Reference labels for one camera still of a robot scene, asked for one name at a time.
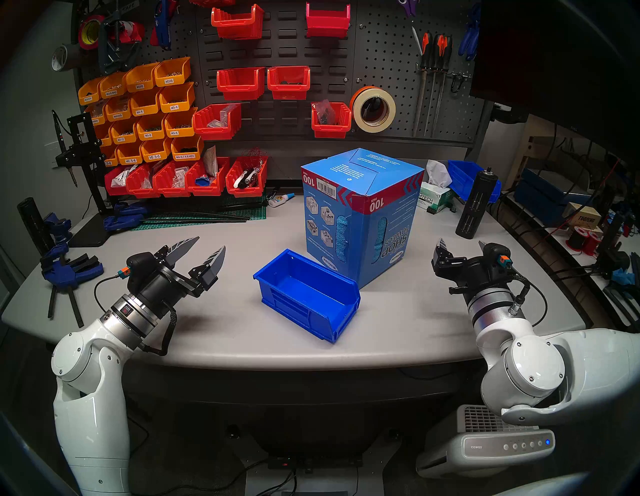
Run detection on black metal stand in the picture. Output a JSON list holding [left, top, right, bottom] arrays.
[[52, 110, 113, 248]]

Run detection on black bar clamp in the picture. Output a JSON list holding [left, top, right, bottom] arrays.
[[97, 0, 132, 76]]

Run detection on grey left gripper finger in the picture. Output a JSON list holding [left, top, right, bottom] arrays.
[[154, 236, 201, 271], [189, 245, 227, 293]]

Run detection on blue towel stack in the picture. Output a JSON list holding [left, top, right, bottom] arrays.
[[336, 215, 388, 264]]

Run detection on green cutting mat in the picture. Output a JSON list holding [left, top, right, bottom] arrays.
[[131, 202, 267, 232]]

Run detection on small cardboard box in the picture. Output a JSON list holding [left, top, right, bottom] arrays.
[[562, 202, 603, 231]]

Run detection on blue handled pliers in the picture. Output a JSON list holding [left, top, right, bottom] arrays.
[[457, 4, 482, 62]]

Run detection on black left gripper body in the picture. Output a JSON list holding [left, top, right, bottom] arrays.
[[129, 267, 203, 321]]

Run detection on black louvered wall panel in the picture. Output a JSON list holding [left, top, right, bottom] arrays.
[[192, 0, 358, 146]]

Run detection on black perforated pegboard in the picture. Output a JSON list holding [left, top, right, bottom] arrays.
[[75, 0, 201, 166], [352, 0, 493, 146]]

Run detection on dark blue storage crate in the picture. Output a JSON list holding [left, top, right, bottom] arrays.
[[514, 167, 593, 227]]

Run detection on beige wooden shelf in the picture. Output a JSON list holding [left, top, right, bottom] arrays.
[[505, 122, 568, 188]]

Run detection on white tissue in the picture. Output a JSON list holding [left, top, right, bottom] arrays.
[[425, 159, 454, 188]]

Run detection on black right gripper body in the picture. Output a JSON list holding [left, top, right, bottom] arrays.
[[448, 257, 507, 303]]

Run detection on grey duct tape roll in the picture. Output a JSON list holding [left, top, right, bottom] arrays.
[[51, 44, 81, 72]]

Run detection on blue bar clamp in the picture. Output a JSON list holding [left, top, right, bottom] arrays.
[[42, 212, 73, 253], [40, 244, 105, 328], [103, 200, 151, 232]]

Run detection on blue shop towel box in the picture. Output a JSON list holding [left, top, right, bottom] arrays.
[[300, 148, 425, 290]]

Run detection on blue handled hand tool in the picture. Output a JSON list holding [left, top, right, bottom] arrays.
[[150, 0, 179, 51]]

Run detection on red yellow tape roll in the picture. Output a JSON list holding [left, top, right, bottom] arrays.
[[77, 15, 106, 51]]

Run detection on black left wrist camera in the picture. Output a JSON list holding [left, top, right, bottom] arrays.
[[117, 251, 162, 287]]

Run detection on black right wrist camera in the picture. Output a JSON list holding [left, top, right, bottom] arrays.
[[484, 242, 514, 273]]

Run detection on black computer monitor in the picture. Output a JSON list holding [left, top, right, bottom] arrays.
[[470, 0, 640, 161]]

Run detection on white air purifier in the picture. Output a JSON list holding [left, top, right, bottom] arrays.
[[416, 404, 557, 479]]

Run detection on orange handled screwdrivers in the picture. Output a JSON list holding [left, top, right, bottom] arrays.
[[412, 31, 432, 138], [430, 34, 451, 137]]

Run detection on blue plastic storage bin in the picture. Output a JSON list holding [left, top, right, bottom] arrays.
[[253, 248, 361, 345], [446, 160, 502, 204]]

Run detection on metal hook rail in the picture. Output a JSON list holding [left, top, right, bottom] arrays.
[[417, 70, 473, 82]]

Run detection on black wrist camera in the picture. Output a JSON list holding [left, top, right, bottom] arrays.
[[117, 251, 162, 287], [484, 242, 514, 273]]

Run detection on black power strip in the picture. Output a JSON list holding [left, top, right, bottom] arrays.
[[267, 455, 363, 473]]

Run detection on red white hand tool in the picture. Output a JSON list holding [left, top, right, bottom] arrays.
[[117, 21, 147, 45]]

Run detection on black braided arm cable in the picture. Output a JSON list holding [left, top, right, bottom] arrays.
[[507, 265, 549, 328], [140, 306, 178, 357]]

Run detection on green white Kimtech wipes box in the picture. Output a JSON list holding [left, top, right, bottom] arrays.
[[417, 181, 456, 215]]

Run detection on purple handled scissors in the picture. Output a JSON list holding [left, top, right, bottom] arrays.
[[398, 0, 423, 56]]

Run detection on cream masking tape roll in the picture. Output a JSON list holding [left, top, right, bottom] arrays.
[[351, 86, 397, 134]]

